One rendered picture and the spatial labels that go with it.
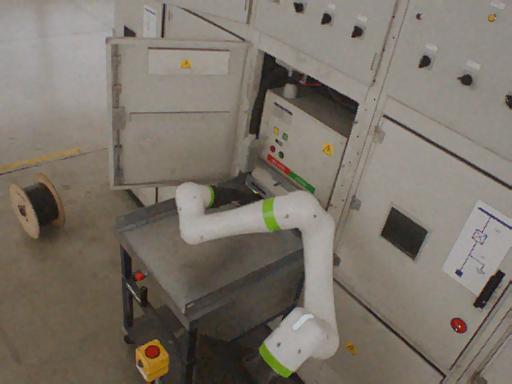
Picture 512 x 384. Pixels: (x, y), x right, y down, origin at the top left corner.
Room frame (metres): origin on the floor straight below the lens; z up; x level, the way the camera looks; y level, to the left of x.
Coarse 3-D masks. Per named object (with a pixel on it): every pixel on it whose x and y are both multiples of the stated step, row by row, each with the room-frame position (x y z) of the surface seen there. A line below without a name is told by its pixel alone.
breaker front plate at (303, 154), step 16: (272, 96) 1.91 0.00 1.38; (272, 128) 1.88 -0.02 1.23; (288, 128) 1.82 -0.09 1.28; (304, 128) 1.75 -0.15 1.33; (320, 128) 1.70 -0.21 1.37; (272, 144) 1.87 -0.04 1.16; (288, 144) 1.80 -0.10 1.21; (304, 144) 1.74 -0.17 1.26; (320, 144) 1.68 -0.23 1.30; (336, 144) 1.63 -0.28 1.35; (288, 160) 1.79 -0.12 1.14; (304, 160) 1.73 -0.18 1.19; (320, 160) 1.67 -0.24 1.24; (336, 160) 1.61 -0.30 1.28; (256, 176) 1.92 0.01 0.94; (272, 176) 1.84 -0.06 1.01; (288, 176) 1.77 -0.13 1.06; (304, 176) 1.71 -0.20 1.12; (320, 176) 1.65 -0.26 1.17; (288, 192) 1.76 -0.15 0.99; (320, 192) 1.64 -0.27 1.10
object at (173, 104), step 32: (128, 64) 1.78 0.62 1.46; (160, 64) 1.81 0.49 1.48; (192, 64) 1.86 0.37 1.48; (224, 64) 1.92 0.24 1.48; (128, 96) 1.78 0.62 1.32; (160, 96) 1.84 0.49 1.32; (192, 96) 1.90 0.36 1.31; (224, 96) 1.96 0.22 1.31; (128, 128) 1.78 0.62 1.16; (160, 128) 1.84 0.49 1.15; (192, 128) 1.90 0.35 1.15; (224, 128) 1.97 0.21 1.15; (128, 160) 1.78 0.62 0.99; (160, 160) 1.84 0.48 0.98; (192, 160) 1.91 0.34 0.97; (224, 160) 1.98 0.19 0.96
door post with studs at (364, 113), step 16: (400, 0) 1.51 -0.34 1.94; (400, 16) 1.50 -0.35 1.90; (384, 48) 1.52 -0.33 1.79; (384, 64) 1.50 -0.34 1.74; (368, 96) 1.52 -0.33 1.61; (368, 112) 1.51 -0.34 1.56; (352, 128) 1.54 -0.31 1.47; (368, 128) 1.50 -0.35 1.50; (352, 144) 1.53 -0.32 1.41; (352, 160) 1.51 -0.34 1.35; (352, 176) 1.50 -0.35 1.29; (336, 192) 1.53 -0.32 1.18; (336, 208) 1.51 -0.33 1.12; (336, 224) 1.50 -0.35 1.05
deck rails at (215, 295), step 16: (144, 208) 1.55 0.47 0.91; (160, 208) 1.60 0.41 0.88; (176, 208) 1.66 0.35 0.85; (128, 224) 1.49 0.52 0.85; (144, 224) 1.51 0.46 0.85; (288, 256) 1.42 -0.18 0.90; (256, 272) 1.29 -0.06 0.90; (272, 272) 1.36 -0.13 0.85; (224, 288) 1.18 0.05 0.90; (240, 288) 1.24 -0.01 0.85; (192, 304) 1.12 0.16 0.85; (208, 304) 1.13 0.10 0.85
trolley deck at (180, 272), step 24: (168, 216) 1.60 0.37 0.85; (120, 240) 1.42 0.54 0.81; (144, 240) 1.41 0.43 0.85; (168, 240) 1.44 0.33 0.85; (216, 240) 1.50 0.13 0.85; (240, 240) 1.53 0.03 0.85; (264, 240) 1.55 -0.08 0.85; (288, 240) 1.58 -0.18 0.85; (144, 264) 1.28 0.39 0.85; (168, 264) 1.30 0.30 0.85; (192, 264) 1.33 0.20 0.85; (216, 264) 1.35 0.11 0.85; (240, 264) 1.38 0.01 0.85; (264, 264) 1.40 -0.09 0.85; (168, 288) 1.18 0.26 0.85; (192, 288) 1.20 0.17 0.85; (216, 288) 1.22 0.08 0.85; (264, 288) 1.30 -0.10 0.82; (216, 312) 1.12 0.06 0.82
